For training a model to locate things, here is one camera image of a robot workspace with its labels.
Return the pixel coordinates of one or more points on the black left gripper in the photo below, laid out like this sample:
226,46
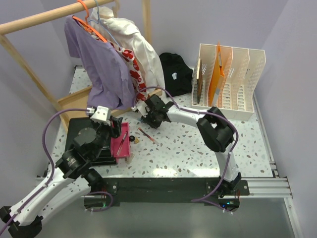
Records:
115,125

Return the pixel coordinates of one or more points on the purple t-shirt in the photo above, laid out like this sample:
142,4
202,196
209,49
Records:
112,86

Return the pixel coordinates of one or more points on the wooden clothes rack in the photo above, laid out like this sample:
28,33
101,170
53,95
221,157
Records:
25,110

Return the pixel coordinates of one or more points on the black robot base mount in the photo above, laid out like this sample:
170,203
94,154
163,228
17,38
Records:
212,191

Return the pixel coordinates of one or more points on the wooden clothes hanger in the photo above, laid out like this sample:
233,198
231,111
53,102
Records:
116,8

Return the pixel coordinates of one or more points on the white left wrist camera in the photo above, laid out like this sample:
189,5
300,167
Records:
99,114

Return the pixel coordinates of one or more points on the pink pen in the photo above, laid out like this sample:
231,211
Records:
121,143

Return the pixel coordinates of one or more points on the red white patterned garment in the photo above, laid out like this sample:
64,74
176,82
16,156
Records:
133,68

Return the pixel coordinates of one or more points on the red pen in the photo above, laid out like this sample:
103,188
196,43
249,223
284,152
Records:
149,137

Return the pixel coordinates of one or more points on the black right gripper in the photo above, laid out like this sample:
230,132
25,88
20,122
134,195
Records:
147,120

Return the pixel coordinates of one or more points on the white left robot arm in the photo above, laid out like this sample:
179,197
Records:
24,220

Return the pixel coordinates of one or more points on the black folded garment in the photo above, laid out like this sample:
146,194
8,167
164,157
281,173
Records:
177,75

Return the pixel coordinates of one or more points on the orange clothes hanger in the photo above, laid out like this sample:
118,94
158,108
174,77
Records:
86,25

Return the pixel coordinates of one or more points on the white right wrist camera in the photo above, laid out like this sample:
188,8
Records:
140,107

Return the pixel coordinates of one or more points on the black drawer organizer box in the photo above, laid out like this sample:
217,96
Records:
106,157

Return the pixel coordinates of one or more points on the pink drawer tray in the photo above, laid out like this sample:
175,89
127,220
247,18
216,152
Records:
115,142

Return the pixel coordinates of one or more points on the aluminium rail frame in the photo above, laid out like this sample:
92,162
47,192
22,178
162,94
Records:
270,187

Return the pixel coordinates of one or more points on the orange folder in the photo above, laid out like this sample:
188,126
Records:
220,72

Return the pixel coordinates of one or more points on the Three Days To See book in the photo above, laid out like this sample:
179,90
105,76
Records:
198,82

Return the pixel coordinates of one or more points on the white shirt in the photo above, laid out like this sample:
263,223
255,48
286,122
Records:
129,36

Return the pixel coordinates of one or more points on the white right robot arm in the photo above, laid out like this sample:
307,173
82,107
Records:
217,132

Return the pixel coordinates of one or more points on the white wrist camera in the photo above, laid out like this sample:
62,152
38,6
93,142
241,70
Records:
140,107
99,114

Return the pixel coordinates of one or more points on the beige eraser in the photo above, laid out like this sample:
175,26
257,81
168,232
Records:
129,159

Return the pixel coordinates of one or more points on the light blue clothes hanger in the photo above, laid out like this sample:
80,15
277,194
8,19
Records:
98,21

